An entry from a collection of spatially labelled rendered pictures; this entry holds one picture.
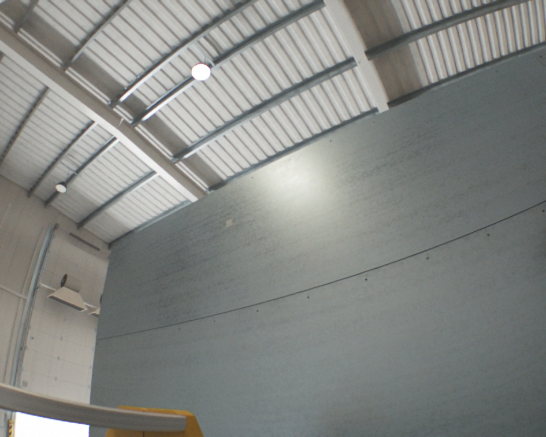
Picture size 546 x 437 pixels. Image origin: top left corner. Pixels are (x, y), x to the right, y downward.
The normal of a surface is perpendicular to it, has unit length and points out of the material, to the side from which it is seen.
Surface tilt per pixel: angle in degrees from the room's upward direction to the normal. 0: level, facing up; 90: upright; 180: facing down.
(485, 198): 90
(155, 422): 90
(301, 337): 90
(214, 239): 90
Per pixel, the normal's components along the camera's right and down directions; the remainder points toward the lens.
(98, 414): 0.89, -0.31
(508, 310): -0.52, -0.47
